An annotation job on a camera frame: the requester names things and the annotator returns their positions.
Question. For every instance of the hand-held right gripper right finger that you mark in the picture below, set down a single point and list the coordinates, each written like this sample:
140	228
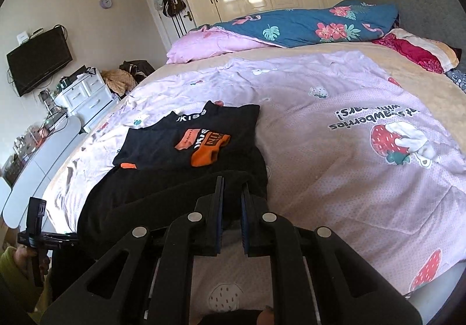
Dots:
244	226

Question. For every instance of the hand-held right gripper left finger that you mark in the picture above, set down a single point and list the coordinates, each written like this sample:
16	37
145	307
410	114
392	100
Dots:
218	223

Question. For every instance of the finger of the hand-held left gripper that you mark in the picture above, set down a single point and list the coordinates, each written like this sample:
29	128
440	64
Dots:
60	236

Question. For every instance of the black long-sleeve sweater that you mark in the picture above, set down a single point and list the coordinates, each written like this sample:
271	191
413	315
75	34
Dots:
153	201

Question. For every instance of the person's left forearm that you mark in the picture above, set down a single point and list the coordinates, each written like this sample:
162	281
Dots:
14	281

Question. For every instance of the brown clothes pile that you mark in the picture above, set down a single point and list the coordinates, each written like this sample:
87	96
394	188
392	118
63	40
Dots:
118	82

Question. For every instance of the person's left hand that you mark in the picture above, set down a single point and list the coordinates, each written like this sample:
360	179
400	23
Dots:
23	257

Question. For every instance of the white rounded desk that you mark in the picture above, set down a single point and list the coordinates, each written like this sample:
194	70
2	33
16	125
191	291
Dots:
47	154

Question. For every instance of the white drawer cabinet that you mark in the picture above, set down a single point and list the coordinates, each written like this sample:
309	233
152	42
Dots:
87	96

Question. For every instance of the black bag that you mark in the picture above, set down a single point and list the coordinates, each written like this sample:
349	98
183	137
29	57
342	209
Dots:
138	67

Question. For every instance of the pink pillow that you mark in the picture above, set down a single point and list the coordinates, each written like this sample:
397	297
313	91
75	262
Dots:
211	43

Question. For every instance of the white door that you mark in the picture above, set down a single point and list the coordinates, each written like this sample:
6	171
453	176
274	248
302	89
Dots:
182	30

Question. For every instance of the blue floral duvet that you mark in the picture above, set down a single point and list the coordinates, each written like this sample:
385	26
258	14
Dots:
309	23

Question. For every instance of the bags hanging on door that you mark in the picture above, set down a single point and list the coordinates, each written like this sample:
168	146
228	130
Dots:
171	1

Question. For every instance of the beige bed sheet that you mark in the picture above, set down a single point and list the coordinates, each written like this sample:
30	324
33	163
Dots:
429	92

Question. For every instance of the red patterned pillow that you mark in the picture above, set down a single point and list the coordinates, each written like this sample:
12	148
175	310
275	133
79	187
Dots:
418	50

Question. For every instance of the dark patterned pillow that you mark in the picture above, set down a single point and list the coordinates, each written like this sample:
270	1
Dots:
457	79

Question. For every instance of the grey padded headboard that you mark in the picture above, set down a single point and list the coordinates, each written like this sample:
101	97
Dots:
418	1

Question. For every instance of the black wall television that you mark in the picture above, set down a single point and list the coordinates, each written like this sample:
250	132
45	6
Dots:
38	59

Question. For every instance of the white wall box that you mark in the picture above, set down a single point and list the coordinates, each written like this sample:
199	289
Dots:
22	37

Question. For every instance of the round wall clock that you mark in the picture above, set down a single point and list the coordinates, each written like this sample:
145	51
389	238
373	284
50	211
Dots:
105	2

